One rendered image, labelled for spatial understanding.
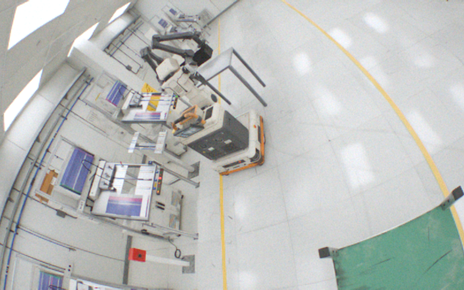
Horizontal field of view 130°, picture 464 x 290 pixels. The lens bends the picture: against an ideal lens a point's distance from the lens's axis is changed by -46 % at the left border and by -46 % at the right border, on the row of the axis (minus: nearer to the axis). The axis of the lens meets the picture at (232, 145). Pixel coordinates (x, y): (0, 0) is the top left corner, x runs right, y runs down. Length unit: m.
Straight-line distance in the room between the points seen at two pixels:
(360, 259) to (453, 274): 0.34
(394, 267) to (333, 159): 1.38
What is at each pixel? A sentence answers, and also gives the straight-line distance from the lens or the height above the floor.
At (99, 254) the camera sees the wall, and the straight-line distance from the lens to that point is 4.01.
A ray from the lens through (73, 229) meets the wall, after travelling 3.93.
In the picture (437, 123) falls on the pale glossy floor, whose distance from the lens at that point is 2.07.
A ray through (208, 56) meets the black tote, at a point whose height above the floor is 1.05.
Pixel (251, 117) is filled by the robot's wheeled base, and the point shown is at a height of 0.27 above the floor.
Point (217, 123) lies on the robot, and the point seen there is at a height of 0.75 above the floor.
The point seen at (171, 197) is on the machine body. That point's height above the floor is 0.22.
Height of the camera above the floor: 1.70
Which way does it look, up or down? 38 degrees down
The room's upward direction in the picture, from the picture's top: 54 degrees counter-clockwise
